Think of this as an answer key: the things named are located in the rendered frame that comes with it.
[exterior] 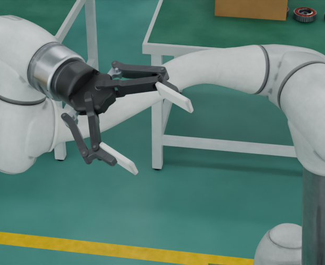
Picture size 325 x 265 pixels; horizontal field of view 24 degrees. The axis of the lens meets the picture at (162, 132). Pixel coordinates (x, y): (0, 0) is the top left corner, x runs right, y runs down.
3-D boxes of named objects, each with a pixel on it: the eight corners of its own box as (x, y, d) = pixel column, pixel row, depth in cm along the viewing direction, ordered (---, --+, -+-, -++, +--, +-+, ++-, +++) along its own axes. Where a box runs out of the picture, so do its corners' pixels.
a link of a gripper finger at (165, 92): (159, 94, 125) (161, 91, 126) (191, 113, 122) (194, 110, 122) (154, 84, 123) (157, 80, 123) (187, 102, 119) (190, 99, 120)
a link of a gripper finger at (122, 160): (101, 141, 119) (98, 144, 119) (133, 162, 116) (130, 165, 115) (107, 151, 122) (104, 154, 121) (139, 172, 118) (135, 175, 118)
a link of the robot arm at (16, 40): (75, 34, 134) (62, 100, 140) (19, 2, 142) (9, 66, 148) (28, 41, 126) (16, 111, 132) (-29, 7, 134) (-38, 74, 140)
